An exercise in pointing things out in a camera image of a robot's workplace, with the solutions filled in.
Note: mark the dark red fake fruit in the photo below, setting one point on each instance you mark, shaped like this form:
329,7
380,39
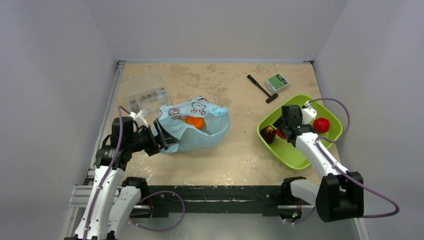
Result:
268,134

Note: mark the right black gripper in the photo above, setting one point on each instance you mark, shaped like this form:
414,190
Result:
284,125

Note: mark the red fake apple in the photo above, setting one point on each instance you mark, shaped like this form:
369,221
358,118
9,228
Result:
321,125
279,134

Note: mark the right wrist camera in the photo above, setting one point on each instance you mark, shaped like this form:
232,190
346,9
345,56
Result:
308,113

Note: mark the orange fake fruit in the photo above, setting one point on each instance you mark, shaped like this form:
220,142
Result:
197,122

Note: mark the blue plastic bag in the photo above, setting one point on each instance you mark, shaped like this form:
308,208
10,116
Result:
173,120

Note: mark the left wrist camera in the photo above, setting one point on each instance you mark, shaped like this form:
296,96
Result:
140,117

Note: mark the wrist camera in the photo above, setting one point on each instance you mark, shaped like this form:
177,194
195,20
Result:
140,117
308,113

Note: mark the black T-handle tool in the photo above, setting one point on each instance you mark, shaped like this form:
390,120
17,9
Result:
270,97

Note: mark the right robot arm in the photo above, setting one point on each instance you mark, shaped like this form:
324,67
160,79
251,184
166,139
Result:
339,195

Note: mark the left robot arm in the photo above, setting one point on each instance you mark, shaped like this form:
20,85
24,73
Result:
110,202

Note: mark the green plastic bowl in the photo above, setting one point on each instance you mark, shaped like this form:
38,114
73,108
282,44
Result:
283,150

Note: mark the clear plastic screw organizer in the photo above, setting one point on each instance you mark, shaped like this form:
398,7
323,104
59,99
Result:
146,91

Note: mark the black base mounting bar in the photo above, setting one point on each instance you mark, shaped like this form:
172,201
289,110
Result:
159,201

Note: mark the green white small box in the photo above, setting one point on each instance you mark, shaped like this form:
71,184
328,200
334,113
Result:
277,83

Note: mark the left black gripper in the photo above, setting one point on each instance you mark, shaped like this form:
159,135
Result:
166,139

